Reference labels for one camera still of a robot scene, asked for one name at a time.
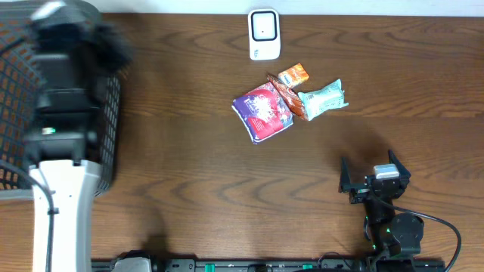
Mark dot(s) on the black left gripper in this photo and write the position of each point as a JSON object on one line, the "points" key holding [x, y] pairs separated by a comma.
{"points": [[110, 49]]}

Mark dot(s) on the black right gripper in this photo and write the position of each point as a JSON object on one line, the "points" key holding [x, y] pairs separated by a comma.
{"points": [[345, 186]]}

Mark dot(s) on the green Zappy wipes pack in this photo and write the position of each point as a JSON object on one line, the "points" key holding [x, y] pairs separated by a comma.
{"points": [[330, 97]]}

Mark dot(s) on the red snack wrapper packet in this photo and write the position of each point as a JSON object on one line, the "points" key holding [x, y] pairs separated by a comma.
{"points": [[289, 96]]}

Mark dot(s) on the orange Kleenex tissue pack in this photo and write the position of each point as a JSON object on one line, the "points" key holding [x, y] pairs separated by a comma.
{"points": [[294, 76]]}

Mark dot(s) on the purple red liner pack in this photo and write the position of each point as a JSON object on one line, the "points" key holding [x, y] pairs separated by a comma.
{"points": [[263, 112]]}

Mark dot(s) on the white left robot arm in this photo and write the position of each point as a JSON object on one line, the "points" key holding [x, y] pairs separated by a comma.
{"points": [[63, 212]]}

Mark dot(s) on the white barcode scanner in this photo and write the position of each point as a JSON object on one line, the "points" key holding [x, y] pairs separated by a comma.
{"points": [[264, 34]]}

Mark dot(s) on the grey plastic laundry basket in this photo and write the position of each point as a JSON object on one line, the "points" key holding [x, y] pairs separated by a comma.
{"points": [[54, 107]]}

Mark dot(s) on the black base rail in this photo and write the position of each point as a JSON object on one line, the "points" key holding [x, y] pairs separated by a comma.
{"points": [[331, 261]]}

